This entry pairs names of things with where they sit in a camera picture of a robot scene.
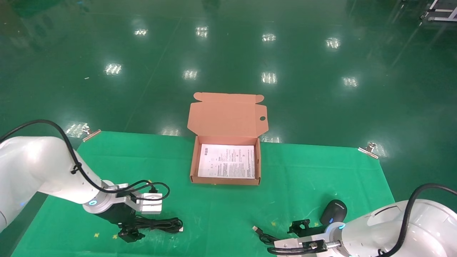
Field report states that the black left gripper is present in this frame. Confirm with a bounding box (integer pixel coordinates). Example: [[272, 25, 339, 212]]
[[97, 203, 145, 243]]

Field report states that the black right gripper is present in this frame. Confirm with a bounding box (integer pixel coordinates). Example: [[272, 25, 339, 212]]
[[288, 220, 335, 242]]

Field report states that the black data cable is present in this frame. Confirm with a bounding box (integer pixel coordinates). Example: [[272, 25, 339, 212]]
[[123, 216, 184, 234]]

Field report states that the black wired computer mouse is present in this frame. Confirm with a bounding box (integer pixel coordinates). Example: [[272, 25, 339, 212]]
[[252, 200, 348, 247]]

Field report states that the orange cardboard box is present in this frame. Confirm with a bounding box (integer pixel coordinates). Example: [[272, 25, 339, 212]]
[[187, 92, 268, 186]]

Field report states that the green table cloth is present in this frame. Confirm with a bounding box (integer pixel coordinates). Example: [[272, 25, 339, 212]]
[[11, 131, 396, 257]]

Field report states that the white printed instruction sheet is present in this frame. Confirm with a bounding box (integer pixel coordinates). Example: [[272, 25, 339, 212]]
[[197, 143, 256, 179]]

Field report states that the metal cloth clip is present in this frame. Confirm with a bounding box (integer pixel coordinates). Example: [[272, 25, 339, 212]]
[[358, 142, 380, 160], [82, 125, 102, 142]]

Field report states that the white metal background rack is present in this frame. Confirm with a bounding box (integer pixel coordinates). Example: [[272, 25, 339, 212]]
[[421, 0, 457, 22]]

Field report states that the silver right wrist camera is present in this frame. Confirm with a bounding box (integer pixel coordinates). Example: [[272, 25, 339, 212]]
[[274, 238, 338, 251]]

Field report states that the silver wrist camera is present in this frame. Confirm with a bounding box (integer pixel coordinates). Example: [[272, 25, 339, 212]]
[[125, 192, 164, 215], [274, 238, 338, 251]]

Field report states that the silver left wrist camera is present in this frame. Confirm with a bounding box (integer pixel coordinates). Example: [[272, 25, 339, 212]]
[[125, 192, 164, 215]]

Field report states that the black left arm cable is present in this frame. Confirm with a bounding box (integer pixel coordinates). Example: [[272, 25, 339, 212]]
[[0, 120, 171, 202]]

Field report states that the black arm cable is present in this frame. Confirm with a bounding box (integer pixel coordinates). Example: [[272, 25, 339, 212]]
[[267, 183, 457, 257], [0, 120, 171, 202]]

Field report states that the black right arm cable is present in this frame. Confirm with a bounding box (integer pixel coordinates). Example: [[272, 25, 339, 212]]
[[267, 183, 457, 257]]

